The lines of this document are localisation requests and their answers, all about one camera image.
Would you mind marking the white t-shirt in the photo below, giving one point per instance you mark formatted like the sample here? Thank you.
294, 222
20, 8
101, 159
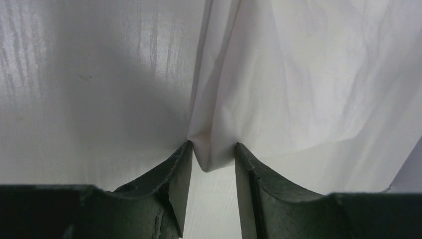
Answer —
328, 93

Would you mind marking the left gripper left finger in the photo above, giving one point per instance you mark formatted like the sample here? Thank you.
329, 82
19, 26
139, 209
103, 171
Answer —
152, 206

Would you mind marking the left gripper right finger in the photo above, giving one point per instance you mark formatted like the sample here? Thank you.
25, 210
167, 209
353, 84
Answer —
273, 207

